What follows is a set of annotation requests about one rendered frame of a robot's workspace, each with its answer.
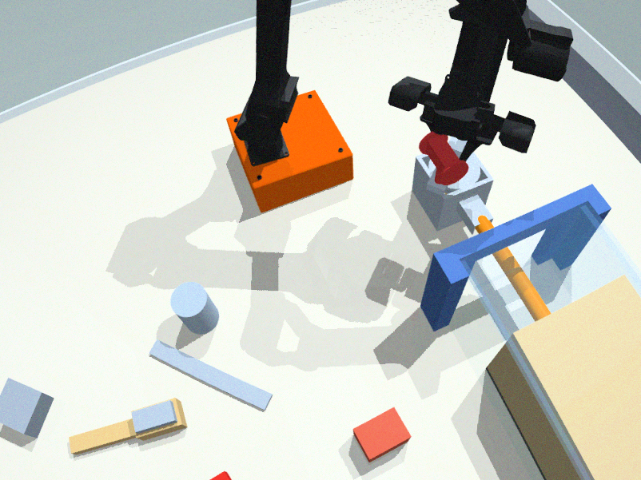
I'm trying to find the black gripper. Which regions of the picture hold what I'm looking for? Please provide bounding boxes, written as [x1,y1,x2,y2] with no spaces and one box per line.
[388,55,536,161]

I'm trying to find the light blue flat bar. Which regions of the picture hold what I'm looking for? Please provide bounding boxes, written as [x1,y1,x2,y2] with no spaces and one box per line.
[149,339,273,411]

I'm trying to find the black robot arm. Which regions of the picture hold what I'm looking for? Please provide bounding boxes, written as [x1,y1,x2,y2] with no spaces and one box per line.
[233,0,574,166]

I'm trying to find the light blue cylinder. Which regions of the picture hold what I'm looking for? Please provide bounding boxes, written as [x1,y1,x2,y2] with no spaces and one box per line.
[170,282,219,335]

